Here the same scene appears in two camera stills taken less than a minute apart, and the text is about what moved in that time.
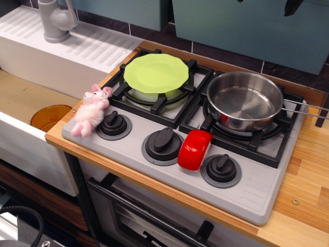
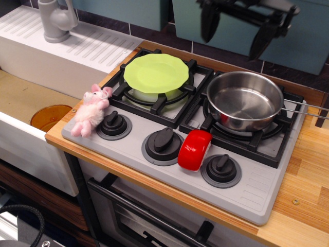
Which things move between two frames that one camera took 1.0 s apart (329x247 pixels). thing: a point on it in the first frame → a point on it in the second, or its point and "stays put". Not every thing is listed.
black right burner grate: (266, 145) stays put
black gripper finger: (291, 6) → (264, 35)
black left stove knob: (113, 126) stays put
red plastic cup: (193, 150) stays put
